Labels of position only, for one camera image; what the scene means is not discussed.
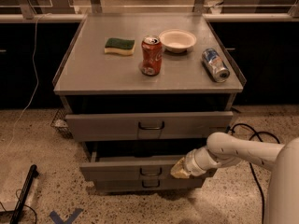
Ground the grey drawer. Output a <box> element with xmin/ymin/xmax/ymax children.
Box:
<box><xmin>66</xmin><ymin>111</ymin><xmax>233</xmax><ymax>142</ymax></box>
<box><xmin>94</xmin><ymin>178</ymin><xmax>205</xmax><ymax>192</ymax></box>
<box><xmin>79</xmin><ymin>154</ymin><xmax>218</xmax><ymax>182</ymax></box>

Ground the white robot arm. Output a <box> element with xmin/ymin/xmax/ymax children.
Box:
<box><xmin>170</xmin><ymin>133</ymin><xmax>299</xmax><ymax>224</ymax></box>

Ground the grey bottom drawer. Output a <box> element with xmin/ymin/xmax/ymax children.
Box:
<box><xmin>94</xmin><ymin>178</ymin><xmax>205</xmax><ymax>192</ymax></box>

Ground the grey top drawer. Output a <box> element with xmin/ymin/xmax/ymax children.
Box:
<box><xmin>66</xmin><ymin>111</ymin><xmax>233</xmax><ymax>142</ymax></box>

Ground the grey drawer cabinet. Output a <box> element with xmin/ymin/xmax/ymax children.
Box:
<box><xmin>51</xmin><ymin>12</ymin><xmax>247</xmax><ymax>195</ymax></box>

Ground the blue silver soda can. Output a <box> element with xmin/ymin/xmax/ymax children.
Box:
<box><xmin>202</xmin><ymin>49</ymin><xmax>230</xmax><ymax>83</ymax></box>

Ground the red soda can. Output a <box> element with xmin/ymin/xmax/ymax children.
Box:
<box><xmin>141</xmin><ymin>35</ymin><xmax>163</xmax><ymax>76</ymax></box>

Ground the white bowl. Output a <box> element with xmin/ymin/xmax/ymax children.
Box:
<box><xmin>159</xmin><ymin>29</ymin><xmax>197</xmax><ymax>53</ymax></box>

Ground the green yellow sponge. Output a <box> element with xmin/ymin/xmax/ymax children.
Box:
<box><xmin>104</xmin><ymin>37</ymin><xmax>135</xmax><ymax>56</ymax></box>

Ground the black bar on floor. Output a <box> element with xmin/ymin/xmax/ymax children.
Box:
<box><xmin>9</xmin><ymin>164</ymin><xmax>38</xmax><ymax>224</ymax></box>

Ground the white railing counter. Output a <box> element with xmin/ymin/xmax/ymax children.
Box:
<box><xmin>0</xmin><ymin>0</ymin><xmax>298</xmax><ymax>21</ymax></box>

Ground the black floor cable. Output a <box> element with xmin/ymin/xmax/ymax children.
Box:
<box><xmin>229</xmin><ymin>122</ymin><xmax>281</xmax><ymax>224</ymax></box>

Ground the wire mesh basket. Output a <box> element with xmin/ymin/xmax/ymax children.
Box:
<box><xmin>50</xmin><ymin>108</ymin><xmax>72</xmax><ymax>139</ymax></box>

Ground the white hanging cable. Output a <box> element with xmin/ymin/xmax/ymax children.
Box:
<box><xmin>6</xmin><ymin>13</ymin><xmax>45</xmax><ymax>151</ymax></box>

